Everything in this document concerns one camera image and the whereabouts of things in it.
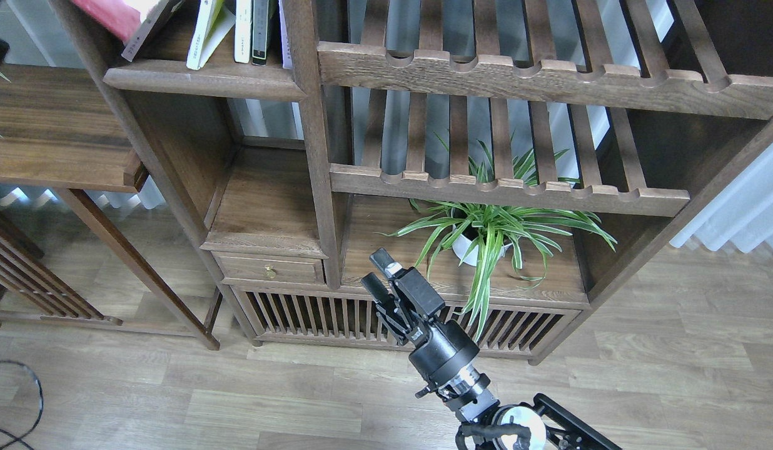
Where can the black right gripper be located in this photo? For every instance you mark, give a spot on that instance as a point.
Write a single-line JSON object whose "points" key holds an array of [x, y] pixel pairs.
{"points": [[443, 353]]}

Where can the yellow green cover book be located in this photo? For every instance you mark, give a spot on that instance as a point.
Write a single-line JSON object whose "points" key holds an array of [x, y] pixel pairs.
{"points": [[213, 23]]}

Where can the dark maroon cover book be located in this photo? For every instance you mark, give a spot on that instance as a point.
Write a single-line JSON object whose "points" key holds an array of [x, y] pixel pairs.
{"points": [[153, 16]]}

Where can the red cover book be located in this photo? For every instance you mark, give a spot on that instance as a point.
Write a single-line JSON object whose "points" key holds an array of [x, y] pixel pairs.
{"points": [[121, 18]]}

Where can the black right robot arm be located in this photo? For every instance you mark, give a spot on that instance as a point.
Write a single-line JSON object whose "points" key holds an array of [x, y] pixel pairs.
{"points": [[492, 425]]}

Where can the green spider plant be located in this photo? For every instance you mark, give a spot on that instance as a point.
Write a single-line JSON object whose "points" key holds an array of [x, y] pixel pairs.
{"points": [[489, 229]]}

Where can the dark wooden bookshelf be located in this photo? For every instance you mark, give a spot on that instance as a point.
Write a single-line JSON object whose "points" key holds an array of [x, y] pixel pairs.
{"points": [[639, 111]]}

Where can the dark green upright book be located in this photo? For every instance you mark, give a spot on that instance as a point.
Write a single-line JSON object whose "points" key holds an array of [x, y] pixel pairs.
{"points": [[261, 19]]}

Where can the white upright book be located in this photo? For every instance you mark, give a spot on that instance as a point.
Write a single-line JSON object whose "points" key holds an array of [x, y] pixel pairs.
{"points": [[243, 32]]}

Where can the wooden side table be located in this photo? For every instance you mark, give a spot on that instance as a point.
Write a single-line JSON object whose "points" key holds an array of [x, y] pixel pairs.
{"points": [[56, 131]]}

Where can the wooden slatted rack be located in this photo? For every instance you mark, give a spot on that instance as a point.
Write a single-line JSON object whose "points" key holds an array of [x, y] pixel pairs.
{"points": [[23, 273]]}

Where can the white curtain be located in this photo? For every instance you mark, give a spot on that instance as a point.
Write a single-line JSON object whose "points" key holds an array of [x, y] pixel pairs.
{"points": [[742, 214]]}

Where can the white book behind post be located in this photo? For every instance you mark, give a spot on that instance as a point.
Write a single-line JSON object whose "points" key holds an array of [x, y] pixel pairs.
{"points": [[284, 39]]}

